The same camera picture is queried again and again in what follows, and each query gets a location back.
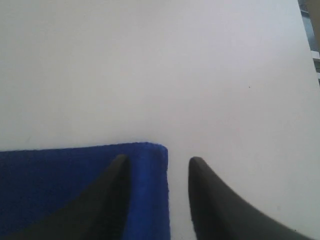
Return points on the blue towel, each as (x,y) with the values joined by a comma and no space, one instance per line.
(36,183)

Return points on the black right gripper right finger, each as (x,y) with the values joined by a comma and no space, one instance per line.
(218,213)

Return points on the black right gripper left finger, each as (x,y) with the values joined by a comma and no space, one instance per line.
(99,213)

